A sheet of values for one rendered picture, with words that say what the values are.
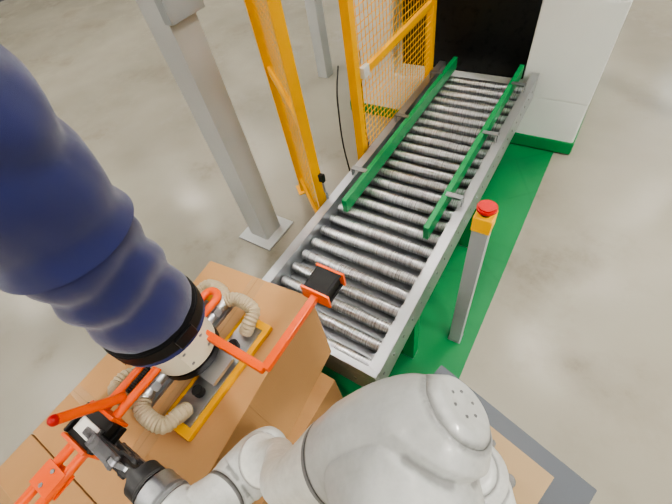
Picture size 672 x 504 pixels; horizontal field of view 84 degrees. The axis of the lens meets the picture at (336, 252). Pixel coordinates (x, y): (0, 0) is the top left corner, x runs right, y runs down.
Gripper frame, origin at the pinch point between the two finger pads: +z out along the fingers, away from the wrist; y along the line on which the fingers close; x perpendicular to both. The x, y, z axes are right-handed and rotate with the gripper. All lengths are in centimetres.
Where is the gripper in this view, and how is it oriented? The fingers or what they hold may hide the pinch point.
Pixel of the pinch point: (94, 432)
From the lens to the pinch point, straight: 105.9
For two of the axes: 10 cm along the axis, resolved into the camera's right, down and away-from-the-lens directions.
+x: 5.2, -7.2, 4.6
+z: -8.4, -3.4, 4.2
